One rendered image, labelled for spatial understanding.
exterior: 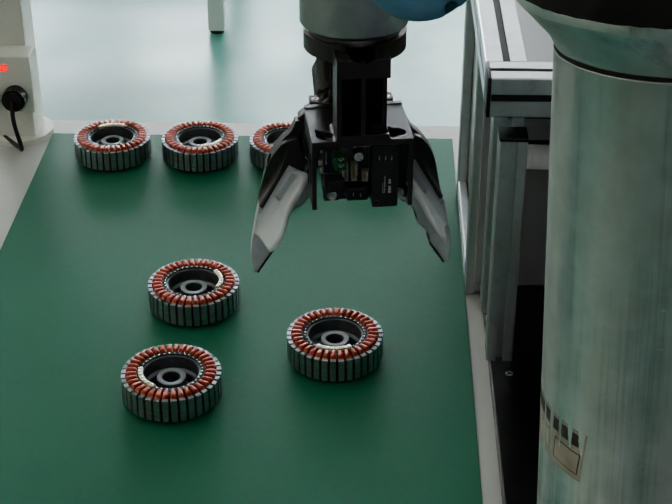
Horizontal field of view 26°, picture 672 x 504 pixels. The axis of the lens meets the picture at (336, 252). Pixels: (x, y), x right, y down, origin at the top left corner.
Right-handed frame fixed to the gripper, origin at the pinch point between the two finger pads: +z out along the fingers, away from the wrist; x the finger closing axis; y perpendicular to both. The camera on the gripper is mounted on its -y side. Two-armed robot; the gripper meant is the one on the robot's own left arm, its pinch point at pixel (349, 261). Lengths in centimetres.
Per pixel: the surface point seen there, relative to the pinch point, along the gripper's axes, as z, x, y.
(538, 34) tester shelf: 4, 27, -52
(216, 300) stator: 37, -10, -54
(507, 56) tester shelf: 4, 23, -47
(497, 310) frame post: 31, 22, -39
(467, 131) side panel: 30, 26, -82
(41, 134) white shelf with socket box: 39, -34, -108
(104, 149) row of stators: 36, -24, -95
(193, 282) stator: 37, -12, -59
